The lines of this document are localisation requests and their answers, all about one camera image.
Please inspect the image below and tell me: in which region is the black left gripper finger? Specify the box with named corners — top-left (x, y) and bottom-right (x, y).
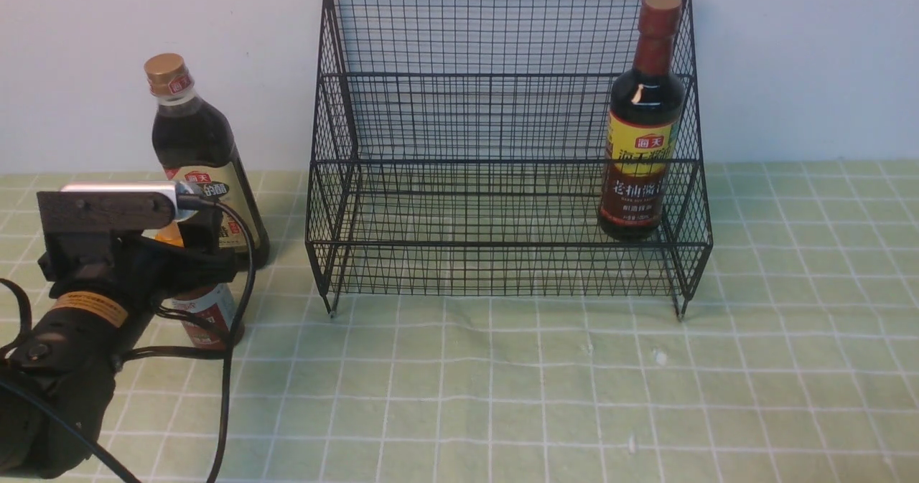
top-left (178, 207), bottom-right (223, 254)

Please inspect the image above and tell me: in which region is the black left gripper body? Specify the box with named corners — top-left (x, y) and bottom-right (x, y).
top-left (37, 192), bottom-right (238, 309)

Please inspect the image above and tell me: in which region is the red chili sauce bottle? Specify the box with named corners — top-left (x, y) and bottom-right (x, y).
top-left (161, 283), bottom-right (236, 350)

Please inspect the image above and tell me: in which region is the dark vinegar bottle gold cap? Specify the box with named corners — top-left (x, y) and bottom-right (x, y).
top-left (144, 52), bottom-right (271, 268)

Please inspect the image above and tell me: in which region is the dark soy sauce bottle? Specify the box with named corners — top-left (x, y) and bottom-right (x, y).
top-left (597, 0), bottom-right (686, 243)

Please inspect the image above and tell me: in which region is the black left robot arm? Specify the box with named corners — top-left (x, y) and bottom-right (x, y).
top-left (2, 184), bottom-right (238, 479)

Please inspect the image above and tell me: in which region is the green checkered tablecloth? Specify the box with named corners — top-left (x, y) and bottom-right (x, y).
top-left (0, 160), bottom-right (919, 483)

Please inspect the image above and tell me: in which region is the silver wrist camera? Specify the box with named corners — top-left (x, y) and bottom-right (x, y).
top-left (60, 181), bottom-right (205, 222)

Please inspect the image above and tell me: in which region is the black cable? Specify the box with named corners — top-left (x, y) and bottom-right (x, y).
top-left (0, 197), bottom-right (258, 483)

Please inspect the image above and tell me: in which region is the black wire mesh shelf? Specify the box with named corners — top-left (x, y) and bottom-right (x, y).
top-left (305, 0), bottom-right (714, 320)

